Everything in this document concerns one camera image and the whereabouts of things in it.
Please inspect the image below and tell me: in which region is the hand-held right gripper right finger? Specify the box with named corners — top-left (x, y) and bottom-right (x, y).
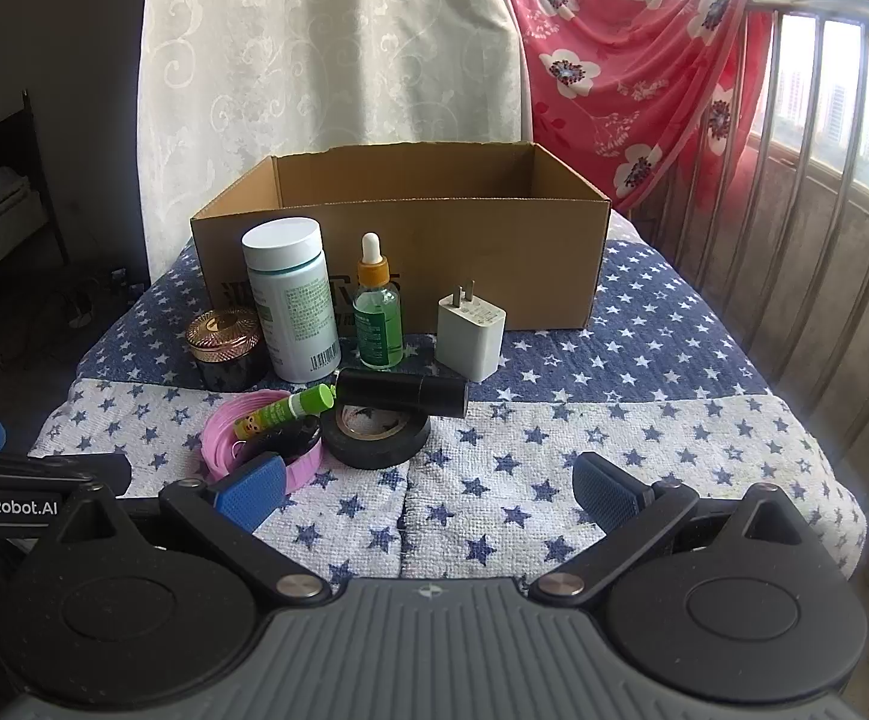
top-left (531, 452), bottom-right (829, 607)

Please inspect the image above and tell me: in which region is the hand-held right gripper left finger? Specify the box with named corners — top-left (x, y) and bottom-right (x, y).
top-left (25, 452), bottom-right (331, 607)

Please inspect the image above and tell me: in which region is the black key fob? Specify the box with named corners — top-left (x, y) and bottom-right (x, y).
top-left (235, 420), bottom-right (323, 466)

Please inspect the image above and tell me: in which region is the green lip balm tube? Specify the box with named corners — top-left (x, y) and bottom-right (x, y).
top-left (233, 384), bottom-right (338, 440)

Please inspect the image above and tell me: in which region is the black electrical tape roll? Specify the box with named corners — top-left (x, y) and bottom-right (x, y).
top-left (320, 403), bottom-right (433, 470)

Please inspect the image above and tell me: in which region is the black cylinder tube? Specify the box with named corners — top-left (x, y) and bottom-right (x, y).
top-left (335, 367), bottom-right (470, 419)

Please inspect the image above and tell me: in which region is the white bottle with green label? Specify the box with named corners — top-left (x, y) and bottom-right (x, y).
top-left (242, 217), bottom-right (341, 383)

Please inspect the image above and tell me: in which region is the green glass dropper bottle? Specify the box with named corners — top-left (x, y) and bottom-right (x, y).
top-left (352, 232), bottom-right (406, 370)

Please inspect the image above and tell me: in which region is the white charger plug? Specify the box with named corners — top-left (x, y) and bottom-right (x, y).
top-left (435, 281), bottom-right (505, 383)

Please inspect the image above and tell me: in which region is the cardboard box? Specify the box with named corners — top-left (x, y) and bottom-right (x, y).
top-left (190, 141), bottom-right (613, 335)

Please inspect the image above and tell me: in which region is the blue star-printed blanket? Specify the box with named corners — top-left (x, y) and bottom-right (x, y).
top-left (29, 210), bottom-right (867, 601)

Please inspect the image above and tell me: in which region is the red floral cloth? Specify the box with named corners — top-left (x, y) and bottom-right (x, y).
top-left (505, 0), bottom-right (773, 215)

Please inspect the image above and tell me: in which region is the white patterned curtain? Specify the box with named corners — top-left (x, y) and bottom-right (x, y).
top-left (136, 0), bottom-right (533, 282)

